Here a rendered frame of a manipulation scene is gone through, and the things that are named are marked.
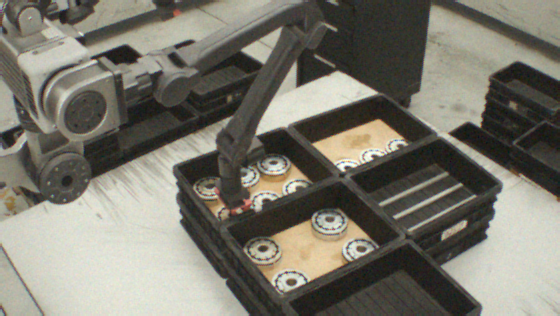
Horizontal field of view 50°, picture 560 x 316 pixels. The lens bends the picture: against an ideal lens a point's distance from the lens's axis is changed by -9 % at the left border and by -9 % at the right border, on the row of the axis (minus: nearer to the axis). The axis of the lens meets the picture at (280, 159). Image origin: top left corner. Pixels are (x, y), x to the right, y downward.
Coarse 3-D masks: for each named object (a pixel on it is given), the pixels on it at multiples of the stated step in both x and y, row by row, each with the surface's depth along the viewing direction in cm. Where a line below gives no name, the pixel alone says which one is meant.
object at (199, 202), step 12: (276, 132) 203; (288, 132) 203; (300, 144) 198; (204, 156) 192; (312, 156) 194; (180, 180) 184; (324, 180) 184; (192, 192) 179; (300, 192) 180; (204, 204) 176; (264, 204) 176; (240, 216) 172; (216, 228) 171
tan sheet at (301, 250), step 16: (336, 208) 190; (304, 224) 184; (352, 224) 184; (288, 240) 179; (304, 240) 179; (320, 240) 179; (336, 240) 179; (288, 256) 174; (304, 256) 174; (320, 256) 174; (336, 256) 174; (272, 272) 169; (304, 272) 169; (320, 272) 169
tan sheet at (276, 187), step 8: (256, 168) 204; (296, 168) 205; (288, 176) 201; (296, 176) 201; (304, 176) 201; (264, 184) 198; (272, 184) 198; (280, 184) 198; (256, 192) 195; (280, 192) 195; (216, 208) 189
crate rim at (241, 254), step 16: (304, 192) 180; (352, 192) 180; (272, 208) 175; (224, 224) 169; (400, 240) 165; (240, 256) 161; (368, 256) 160; (256, 272) 156; (336, 272) 156; (272, 288) 152; (304, 288) 152
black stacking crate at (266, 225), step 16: (320, 192) 182; (336, 192) 186; (288, 208) 178; (304, 208) 182; (320, 208) 186; (352, 208) 183; (368, 208) 176; (240, 224) 171; (256, 224) 174; (272, 224) 178; (288, 224) 182; (368, 224) 179; (384, 224) 171; (240, 240) 174; (384, 240) 174; (224, 256) 174; (240, 272) 169; (256, 288) 163; (272, 304) 155
